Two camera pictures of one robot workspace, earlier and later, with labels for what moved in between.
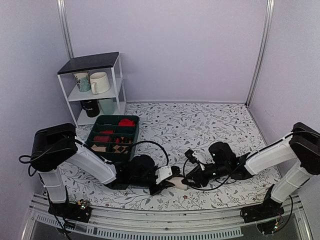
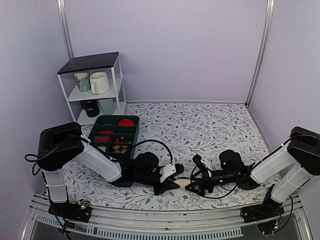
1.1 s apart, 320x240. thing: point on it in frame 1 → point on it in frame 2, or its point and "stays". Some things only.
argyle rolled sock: (122, 140) stays
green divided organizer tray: (114, 137) stays
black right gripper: (197, 174) → (205, 179)
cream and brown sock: (177, 181) stays
